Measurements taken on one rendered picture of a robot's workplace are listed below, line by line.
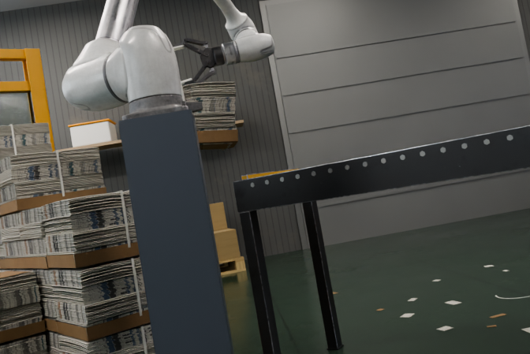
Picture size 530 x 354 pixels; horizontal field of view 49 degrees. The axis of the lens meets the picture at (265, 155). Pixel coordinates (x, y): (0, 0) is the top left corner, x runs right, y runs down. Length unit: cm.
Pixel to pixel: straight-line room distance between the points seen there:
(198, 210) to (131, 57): 47
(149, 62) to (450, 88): 592
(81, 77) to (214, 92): 59
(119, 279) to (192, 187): 56
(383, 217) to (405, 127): 111
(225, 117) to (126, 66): 60
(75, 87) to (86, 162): 83
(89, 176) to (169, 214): 106
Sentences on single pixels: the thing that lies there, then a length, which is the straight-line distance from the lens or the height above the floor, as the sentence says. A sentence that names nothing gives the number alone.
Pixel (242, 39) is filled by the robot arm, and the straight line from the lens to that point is 235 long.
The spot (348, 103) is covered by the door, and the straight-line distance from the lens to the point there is 692.
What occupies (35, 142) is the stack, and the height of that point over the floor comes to 119.
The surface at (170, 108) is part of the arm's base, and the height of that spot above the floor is 101.
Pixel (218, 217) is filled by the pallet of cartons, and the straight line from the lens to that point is 614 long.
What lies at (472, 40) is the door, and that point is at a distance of 755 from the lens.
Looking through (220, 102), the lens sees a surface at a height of 110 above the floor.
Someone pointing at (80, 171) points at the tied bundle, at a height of 96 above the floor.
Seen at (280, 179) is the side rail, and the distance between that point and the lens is 209.
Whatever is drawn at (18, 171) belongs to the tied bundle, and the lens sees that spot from 252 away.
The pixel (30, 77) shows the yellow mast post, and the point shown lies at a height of 167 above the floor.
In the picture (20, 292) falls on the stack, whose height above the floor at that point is 54.
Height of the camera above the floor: 75
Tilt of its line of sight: 3 degrees up
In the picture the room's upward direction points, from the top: 10 degrees counter-clockwise
